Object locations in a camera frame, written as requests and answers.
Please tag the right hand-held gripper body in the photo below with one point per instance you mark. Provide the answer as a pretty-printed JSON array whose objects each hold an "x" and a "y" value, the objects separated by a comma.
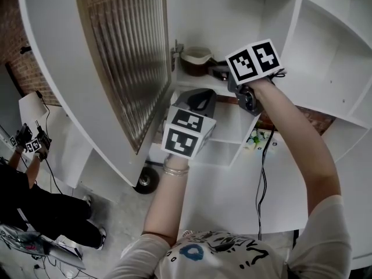
[{"x": 250, "y": 62}]

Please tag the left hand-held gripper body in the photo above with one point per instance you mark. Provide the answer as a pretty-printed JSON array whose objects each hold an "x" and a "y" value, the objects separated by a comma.
[{"x": 186, "y": 138}]

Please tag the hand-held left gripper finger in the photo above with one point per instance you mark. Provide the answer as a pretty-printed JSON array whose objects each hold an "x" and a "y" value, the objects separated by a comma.
[
  {"x": 193, "y": 100},
  {"x": 209, "y": 97}
]

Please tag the brown and white mug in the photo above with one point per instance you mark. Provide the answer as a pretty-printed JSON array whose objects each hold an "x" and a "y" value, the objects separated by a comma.
[{"x": 194, "y": 65}]

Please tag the white wall cabinet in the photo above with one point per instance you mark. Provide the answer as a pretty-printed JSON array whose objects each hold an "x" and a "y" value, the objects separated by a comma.
[{"x": 319, "y": 54}]

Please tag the person's left forearm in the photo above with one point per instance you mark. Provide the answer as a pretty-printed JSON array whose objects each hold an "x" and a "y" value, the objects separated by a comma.
[{"x": 165, "y": 202}]

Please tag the person's right forearm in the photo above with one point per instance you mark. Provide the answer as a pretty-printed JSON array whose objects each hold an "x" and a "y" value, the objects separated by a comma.
[{"x": 305, "y": 155}]

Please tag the white desk with hutch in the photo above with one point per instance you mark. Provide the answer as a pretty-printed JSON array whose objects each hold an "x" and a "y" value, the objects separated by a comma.
[{"x": 226, "y": 190}]

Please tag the metal door hinge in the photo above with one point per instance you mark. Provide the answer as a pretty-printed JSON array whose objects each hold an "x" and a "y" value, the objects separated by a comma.
[{"x": 176, "y": 54}]

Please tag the white pot with flowers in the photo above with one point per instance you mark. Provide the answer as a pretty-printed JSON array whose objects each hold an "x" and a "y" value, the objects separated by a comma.
[{"x": 257, "y": 138}]

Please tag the pale tissue box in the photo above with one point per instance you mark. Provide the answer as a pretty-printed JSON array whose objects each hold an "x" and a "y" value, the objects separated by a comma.
[{"x": 271, "y": 148}]

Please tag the person's left slipper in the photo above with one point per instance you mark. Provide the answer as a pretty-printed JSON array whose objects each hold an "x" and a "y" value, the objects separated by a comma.
[{"x": 189, "y": 233}]

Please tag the ribbed glass cabinet door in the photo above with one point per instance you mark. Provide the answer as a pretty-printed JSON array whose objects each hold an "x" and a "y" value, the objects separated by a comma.
[{"x": 87, "y": 68}]

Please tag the white side cabinet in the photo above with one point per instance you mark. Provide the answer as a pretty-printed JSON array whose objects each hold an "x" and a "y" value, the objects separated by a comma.
[{"x": 64, "y": 144}]

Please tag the person's white printed shirt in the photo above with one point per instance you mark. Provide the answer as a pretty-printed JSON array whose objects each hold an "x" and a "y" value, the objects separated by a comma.
[{"x": 232, "y": 257}]

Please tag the silver shiny jacket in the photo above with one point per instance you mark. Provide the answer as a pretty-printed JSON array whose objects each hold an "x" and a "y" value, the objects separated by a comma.
[{"x": 43, "y": 246}]

